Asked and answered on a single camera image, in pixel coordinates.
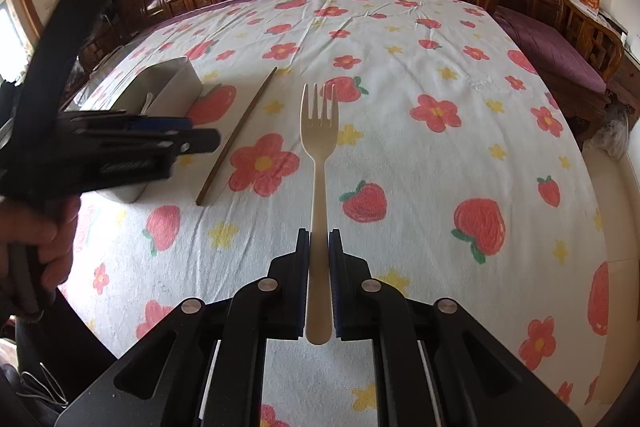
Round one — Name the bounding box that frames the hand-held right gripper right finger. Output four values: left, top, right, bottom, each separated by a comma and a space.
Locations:
327, 228, 583, 427

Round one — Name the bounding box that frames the cream plastic fork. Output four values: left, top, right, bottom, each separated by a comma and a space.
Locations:
299, 82, 341, 347

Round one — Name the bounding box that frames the brown wooden chopstick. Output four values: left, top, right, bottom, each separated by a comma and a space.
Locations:
195, 66, 278, 207

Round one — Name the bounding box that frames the white rectangular utensil box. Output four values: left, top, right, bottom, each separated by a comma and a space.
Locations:
64, 56, 204, 204

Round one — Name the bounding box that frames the person's left hand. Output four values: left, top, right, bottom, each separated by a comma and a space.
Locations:
0, 194, 82, 305

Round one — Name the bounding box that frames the floral strawberry bedsheet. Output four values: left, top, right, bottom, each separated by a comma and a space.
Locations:
59, 0, 610, 427

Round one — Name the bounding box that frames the crumpled plastic bag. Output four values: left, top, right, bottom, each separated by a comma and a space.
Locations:
581, 104, 632, 159

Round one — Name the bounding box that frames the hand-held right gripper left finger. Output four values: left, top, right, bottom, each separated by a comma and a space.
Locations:
54, 228, 311, 427

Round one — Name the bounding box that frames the person's dark clothing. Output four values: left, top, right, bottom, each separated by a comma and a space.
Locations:
0, 292, 118, 427

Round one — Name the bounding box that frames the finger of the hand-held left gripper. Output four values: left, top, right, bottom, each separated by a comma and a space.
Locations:
60, 108, 194, 134
75, 128, 222, 159

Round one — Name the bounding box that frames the purple sofa cushion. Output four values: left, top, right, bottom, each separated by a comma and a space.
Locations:
492, 4, 609, 94

